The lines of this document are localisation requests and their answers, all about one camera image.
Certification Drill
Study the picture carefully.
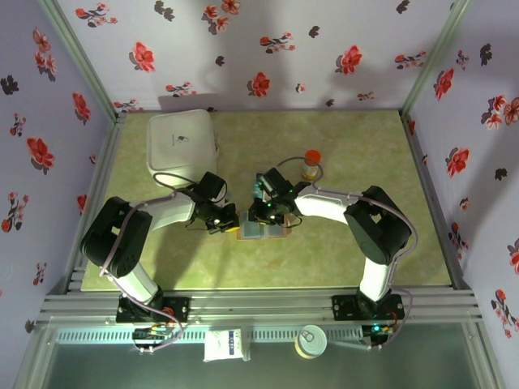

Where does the orange-capped small bottle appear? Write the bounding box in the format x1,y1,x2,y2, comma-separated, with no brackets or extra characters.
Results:
302,148,323,181

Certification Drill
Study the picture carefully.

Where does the white zip case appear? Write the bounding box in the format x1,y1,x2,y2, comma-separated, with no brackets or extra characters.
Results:
145,109,221,190

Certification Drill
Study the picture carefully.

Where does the white paper packet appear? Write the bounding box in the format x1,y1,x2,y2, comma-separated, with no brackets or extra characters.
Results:
202,328,244,362

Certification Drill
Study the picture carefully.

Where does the tin can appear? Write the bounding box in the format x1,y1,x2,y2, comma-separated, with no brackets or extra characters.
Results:
294,324,328,360

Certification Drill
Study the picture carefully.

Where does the left arm grey cable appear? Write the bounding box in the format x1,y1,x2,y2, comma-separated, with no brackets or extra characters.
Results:
99,172,204,353

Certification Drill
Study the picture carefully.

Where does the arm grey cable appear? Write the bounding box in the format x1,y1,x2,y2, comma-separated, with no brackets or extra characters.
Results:
277,157,418,349
99,172,204,353

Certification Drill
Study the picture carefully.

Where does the aluminium front rail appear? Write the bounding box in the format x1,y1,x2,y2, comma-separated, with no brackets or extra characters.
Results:
36,285,486,325

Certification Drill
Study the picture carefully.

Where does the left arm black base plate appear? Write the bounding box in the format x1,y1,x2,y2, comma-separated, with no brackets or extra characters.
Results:
116,295,191,324

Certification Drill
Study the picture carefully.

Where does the grey slotted wire duct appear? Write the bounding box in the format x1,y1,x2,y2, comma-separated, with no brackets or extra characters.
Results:
54,327,366,344

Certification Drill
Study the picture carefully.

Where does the aluminium side rail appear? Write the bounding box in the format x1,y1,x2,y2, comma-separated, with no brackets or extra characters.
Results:
400,111,475,291
63,113,127,293

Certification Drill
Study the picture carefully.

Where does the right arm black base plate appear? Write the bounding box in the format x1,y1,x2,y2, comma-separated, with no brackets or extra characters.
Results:
331,294,405,322

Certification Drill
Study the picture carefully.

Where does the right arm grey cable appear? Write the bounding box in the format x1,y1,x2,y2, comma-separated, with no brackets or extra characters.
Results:
277,157,418,349

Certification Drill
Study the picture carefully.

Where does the aluminium corner post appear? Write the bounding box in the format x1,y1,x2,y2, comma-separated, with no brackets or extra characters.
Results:
36,0,127,122
400,0,474,118

